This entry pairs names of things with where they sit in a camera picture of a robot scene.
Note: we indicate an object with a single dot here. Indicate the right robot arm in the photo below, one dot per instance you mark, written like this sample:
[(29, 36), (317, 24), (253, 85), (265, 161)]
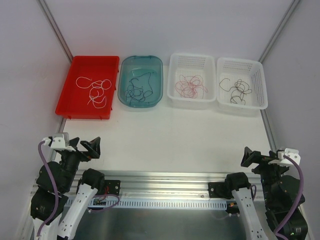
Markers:
[(282, 182)]

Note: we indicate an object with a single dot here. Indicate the left aluminium frame post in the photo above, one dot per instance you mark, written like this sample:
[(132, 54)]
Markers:
[(55, 28)]

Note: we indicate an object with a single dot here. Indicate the red plastic tray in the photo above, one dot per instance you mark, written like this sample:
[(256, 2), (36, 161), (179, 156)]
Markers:
[(89, 88)]

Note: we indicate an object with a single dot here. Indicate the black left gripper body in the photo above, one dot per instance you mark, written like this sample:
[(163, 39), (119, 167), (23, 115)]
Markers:
[(78, 152)]

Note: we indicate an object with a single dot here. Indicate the white perforated basket right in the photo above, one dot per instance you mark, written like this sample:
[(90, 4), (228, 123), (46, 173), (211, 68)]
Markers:
[(241, 86)]

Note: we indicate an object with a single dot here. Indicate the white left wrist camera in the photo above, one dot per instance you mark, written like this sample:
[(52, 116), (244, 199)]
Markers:
[(59, 142)]

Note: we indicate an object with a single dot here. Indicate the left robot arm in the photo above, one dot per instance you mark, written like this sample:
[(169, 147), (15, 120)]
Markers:
[(49, 200)]

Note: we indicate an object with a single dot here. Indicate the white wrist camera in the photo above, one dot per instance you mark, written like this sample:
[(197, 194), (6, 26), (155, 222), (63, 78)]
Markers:
[(286, 157), (59, 142)]

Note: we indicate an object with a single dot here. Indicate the white perforated basket left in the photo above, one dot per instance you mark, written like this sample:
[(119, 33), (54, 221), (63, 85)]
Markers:
[(191, 82)]

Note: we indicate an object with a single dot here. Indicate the teal transparent plastic bin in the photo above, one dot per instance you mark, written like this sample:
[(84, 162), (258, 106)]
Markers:
[(141, 81)]

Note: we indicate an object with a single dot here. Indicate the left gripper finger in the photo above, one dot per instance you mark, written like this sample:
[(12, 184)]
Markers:
[(93, 149), (72, 147)]

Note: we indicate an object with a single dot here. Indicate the aluminium frame post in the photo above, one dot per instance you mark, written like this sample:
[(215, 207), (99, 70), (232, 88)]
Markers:
[(55, 28), (279, 29)]

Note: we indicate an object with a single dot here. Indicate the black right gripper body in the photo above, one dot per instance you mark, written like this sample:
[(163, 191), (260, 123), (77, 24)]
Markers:
[(261, 158)]

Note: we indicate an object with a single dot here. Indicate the white slotted cable duct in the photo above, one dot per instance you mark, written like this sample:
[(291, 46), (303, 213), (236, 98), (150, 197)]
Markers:
[(175, 204)]

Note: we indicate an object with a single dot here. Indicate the aluminium mounting rail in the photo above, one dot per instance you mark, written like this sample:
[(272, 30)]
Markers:
[(164, 185)]

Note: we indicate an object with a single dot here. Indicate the white perforated basket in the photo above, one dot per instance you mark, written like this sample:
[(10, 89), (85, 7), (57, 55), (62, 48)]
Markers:
[(241, 86), (191, 82)]

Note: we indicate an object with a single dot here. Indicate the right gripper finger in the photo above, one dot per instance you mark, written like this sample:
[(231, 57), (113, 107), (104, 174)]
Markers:
[(249, 157), (273, 155)]

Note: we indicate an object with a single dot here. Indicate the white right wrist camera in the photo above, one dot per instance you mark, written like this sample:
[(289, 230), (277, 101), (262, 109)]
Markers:
[(286, 157)]

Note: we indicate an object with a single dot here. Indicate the right aluminium frame post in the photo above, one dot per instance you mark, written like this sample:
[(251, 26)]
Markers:
[(279, 29)]

